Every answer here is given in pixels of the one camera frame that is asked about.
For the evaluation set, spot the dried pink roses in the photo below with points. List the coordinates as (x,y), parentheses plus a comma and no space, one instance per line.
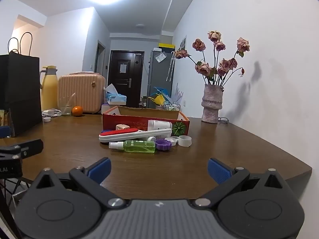
(225,64)

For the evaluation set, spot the yellow and black box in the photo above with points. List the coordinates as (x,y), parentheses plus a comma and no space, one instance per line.
(166,46)

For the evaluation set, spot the blue tissue box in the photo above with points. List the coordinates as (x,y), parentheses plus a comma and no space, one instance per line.
(117,98)

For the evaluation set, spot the dark entrance door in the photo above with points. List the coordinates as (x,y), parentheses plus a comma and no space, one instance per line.
(134,84)

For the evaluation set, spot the blue and yellow plastic bags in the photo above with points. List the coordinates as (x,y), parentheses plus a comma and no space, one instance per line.
(159,98)

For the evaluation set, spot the white round cap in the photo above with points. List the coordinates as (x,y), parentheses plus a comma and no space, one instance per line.
(170,141)

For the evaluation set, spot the orange fruit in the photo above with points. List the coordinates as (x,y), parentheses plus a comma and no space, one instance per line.
(77,111)

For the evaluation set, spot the red cardboard box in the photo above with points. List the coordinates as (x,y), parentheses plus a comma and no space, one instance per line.
(111,121)

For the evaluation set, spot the folded hanging umbrella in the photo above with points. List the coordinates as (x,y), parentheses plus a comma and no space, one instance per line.
(170,67)

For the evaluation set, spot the red and white brush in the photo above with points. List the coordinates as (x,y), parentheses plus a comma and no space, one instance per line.
(139,135)

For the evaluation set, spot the yellow thermos jug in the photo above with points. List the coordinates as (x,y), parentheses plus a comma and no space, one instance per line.
(48,92)

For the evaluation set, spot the white carton box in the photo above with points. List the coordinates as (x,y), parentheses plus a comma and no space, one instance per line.
(107,108)

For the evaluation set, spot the white paper notice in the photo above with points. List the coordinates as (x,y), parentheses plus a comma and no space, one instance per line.
(122,68)

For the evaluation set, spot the purple plastic wrap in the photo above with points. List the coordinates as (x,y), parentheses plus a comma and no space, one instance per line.
(178,94)

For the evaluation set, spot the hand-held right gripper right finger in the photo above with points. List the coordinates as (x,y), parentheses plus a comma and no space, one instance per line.
(219,170)

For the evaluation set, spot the grey refrigerator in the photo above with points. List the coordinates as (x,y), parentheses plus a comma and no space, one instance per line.
(158,77)

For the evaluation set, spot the translucent tape roll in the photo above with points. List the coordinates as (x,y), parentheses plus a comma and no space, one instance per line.
(185,141)

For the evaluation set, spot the small white lid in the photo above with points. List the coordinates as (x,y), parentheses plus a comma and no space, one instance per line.
(46,119)

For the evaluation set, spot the pink ribbed suitcase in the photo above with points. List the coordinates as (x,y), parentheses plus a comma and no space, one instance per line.
(82,92)

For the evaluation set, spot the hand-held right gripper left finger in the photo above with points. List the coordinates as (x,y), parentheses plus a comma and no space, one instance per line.
(101,169)

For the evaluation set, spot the black paper bag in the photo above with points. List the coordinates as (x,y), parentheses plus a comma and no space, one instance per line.
(20,92)

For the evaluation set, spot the grey stone vase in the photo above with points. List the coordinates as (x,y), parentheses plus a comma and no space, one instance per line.
(211,104)

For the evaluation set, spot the grey side door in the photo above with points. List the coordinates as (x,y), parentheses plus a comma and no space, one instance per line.
(101,59)

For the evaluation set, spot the beige plug adapter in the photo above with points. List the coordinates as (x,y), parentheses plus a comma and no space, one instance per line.
(122,127)

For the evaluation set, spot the green spray bottle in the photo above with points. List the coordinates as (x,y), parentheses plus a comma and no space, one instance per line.
(138,147)

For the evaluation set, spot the black eyeglasses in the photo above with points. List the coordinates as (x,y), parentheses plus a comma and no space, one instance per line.
(223,119)

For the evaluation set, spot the large white plastic bottle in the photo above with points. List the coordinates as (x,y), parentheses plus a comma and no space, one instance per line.
(159,125)

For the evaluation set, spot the framed wall picture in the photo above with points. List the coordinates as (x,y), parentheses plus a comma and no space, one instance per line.
(183,43)

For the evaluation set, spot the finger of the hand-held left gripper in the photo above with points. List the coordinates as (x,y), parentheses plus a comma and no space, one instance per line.
(32,147)

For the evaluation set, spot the purple ridged cap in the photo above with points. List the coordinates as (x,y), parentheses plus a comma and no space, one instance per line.
(162,145)

